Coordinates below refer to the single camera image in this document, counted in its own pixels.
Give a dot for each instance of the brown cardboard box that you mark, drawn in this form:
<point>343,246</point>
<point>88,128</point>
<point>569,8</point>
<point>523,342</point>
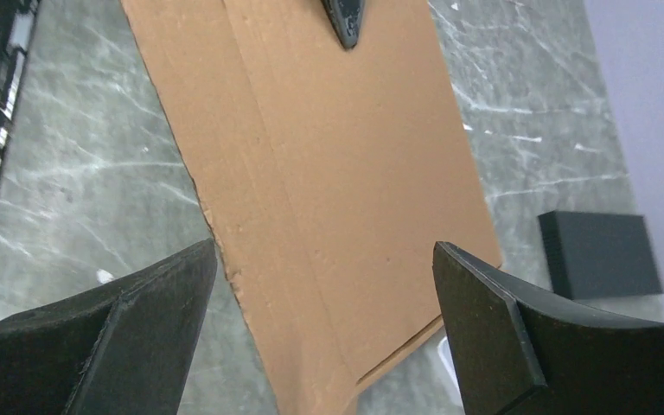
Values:
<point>327,177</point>

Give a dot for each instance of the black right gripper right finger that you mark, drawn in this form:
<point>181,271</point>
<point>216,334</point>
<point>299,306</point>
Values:
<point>521,349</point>

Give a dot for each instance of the small black box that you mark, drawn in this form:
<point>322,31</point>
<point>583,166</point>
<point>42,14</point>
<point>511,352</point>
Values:
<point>597,255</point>

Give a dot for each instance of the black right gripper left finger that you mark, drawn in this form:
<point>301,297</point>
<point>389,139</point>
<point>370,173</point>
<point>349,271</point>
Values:
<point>124,347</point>

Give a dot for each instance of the white grey router box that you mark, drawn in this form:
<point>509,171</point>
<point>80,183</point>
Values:
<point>448,373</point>

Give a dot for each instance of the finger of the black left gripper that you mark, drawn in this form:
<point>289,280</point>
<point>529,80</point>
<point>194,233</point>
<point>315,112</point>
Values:
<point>346,19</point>

